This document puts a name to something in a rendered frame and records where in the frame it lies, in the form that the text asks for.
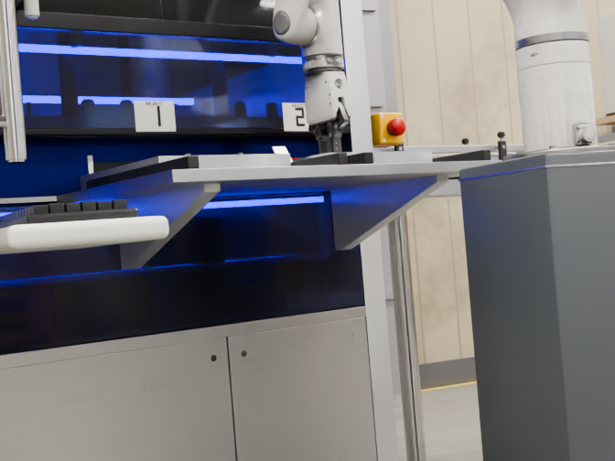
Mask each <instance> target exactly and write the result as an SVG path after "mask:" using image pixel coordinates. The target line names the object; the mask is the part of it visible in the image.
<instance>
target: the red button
mask: <svg viewBox="0 0 615 461"><path fill-rule="evenodd" d="M388 129H389V132H390V134H391V135H393V136H400V135H402V134H404V132H405V122H404V121H403V120H402V119H400V118H395V119H393V120H391V121H390V122H389V124H388Z"/></svg>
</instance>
